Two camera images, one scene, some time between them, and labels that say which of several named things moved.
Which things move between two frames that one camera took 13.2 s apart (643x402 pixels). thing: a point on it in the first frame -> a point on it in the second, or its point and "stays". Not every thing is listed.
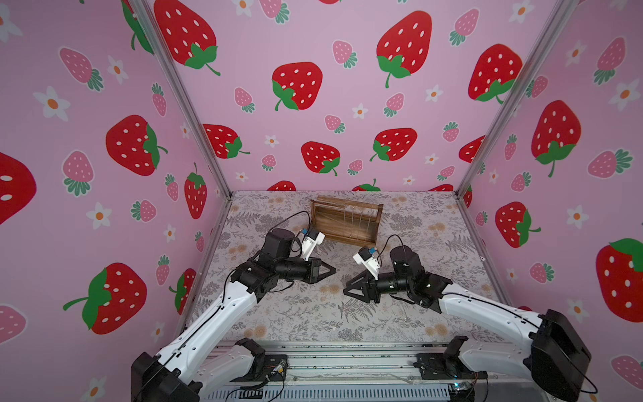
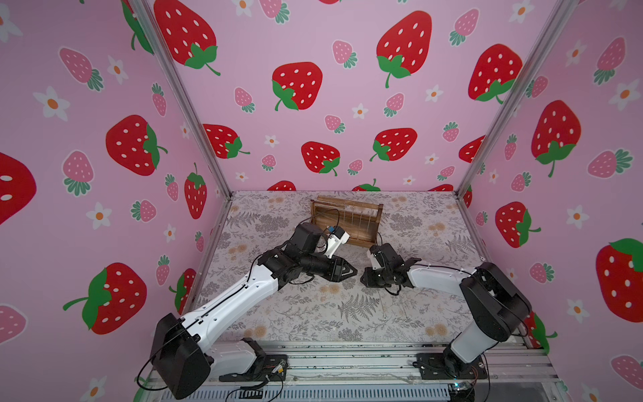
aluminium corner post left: x=146 y=18 stays
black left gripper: x=311 y=276 -> x=334 y=270
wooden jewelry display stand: x=348 y=220 stays
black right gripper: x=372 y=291 -> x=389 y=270
